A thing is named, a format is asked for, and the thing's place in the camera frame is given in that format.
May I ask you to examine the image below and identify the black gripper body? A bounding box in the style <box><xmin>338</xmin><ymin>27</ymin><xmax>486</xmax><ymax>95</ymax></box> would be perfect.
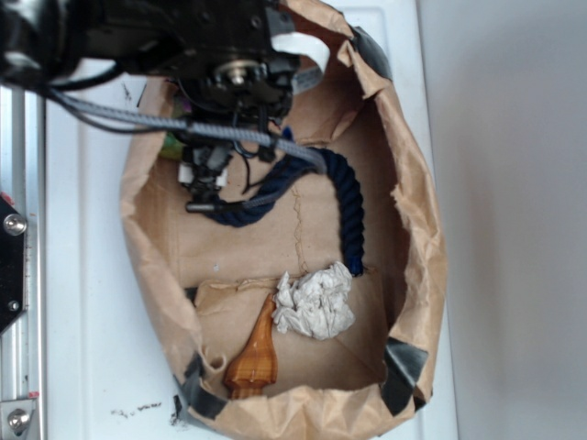
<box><xmin>173</xmin><ymin>49</ymin><xmax>303</xmax><ymax>215</ymax></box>

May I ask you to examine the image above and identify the green animal toy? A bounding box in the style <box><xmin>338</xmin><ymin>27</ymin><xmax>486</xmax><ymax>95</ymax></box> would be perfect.
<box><xmin>159</xmin><ymin>98</ymin><xmax>192</xmax><ymax>161</ymax></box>

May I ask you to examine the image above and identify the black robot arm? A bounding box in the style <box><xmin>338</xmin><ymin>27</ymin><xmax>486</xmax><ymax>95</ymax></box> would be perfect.
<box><xmin>1</xmin><ymin>1</ymin><xmax>323</xmax><ymax>225</ymax></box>

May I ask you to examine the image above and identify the brown wooden vase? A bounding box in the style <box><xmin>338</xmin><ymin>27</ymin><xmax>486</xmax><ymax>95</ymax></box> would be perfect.
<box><xmin>224</xmin><ymin>294</ymin><xmax>278</xmax><ymax>400</ymax></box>

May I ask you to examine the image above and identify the black tape piece right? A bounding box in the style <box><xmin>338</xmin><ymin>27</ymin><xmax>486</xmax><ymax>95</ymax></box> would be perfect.
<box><xmin>381</xmin><ymin>337</ymin><xmax>428</xmax><ymax>416</ymax></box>

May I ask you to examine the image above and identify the black tape piece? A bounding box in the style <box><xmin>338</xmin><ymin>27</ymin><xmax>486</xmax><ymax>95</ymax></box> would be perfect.
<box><xmin>381</xmin><ymin>337</ymin><xmax>428</xmax><ymax>416</ymax></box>
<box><xmin>173</xmin><ymin>354</ymin><xmax>227</xmax><ymax>420</ymax></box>

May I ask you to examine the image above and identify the black tape piece left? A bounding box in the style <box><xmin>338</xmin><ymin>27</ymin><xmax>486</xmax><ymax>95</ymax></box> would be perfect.
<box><xmin>173</xmin><ymin>354</ymin><xmax>227</xmax><ymax>420</ymax></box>

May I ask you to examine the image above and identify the grey braided cable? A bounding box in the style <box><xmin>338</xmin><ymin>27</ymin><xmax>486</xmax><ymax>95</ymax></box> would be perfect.
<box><xmin>45</xmin><ymin>86</ymin><xmax>329</xmax><ymax>174</ymax></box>

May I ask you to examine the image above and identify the dark blue rope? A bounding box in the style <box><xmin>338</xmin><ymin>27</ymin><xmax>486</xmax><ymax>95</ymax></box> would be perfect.
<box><xmin>205</xmin><ymin>126</ymin><xmax>368</xmax><ymax>278</ymax></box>

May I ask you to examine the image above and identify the aluminium frame rail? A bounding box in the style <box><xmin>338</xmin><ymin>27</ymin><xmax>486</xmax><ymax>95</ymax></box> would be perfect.
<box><xmin>1</xmin><ymin>87</ymin><xmax>46</xmax><ymax>439</ymax></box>

